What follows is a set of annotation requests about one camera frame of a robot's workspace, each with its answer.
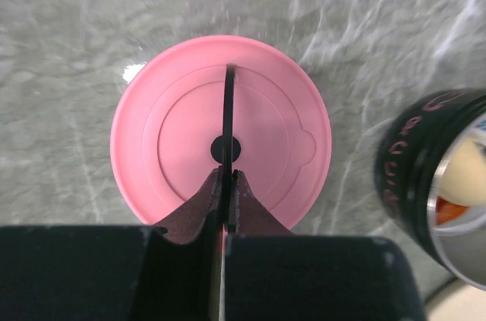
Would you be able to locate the pink round lid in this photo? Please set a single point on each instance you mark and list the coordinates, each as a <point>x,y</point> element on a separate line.
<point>171,113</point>

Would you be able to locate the beige round bun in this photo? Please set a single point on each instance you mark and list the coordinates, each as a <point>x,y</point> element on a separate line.
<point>463,181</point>

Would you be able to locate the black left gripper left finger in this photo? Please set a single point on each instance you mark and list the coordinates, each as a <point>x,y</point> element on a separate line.
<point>181,274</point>

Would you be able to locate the red sausage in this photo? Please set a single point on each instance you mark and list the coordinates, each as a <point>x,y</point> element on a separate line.
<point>446,211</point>

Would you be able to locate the pink and cream plate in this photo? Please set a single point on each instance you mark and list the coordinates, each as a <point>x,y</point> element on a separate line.
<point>457,302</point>

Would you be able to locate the round steel bowl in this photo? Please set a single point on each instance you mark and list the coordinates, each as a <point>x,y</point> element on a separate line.
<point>409,166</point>

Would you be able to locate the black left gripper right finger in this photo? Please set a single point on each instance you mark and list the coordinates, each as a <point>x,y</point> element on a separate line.
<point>273,274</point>

